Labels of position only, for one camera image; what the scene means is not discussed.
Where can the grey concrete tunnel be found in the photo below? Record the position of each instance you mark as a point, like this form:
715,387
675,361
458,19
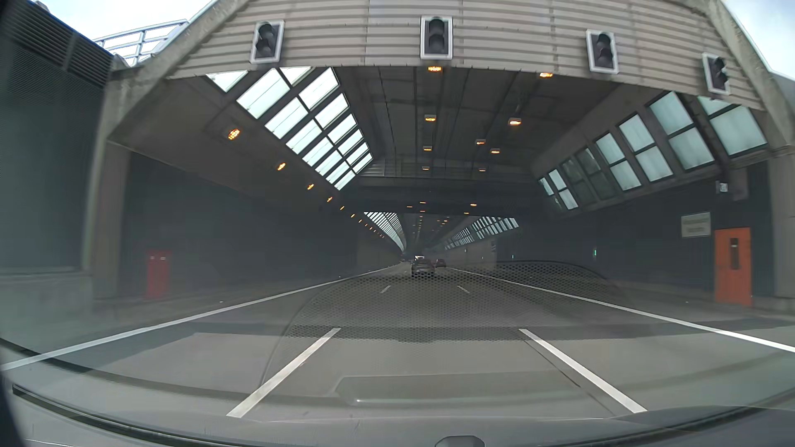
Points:
435,155

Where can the grey asphalt road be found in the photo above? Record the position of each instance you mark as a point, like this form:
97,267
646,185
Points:
422,310

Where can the road markings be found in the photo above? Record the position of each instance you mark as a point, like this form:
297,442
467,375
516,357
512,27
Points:
285,370

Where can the traffic light with white border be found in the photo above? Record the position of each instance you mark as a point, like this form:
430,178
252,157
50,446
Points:
717,74
602,51
267,41
436,37

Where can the car's own bonnet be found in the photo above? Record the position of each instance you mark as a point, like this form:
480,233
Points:
397,431

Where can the grey pavement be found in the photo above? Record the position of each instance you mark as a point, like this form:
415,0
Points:
124,313

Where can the metal railing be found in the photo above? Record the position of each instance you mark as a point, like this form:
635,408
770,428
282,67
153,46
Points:
141,41

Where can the dark noise barrier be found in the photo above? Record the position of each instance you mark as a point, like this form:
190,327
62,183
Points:
46,149

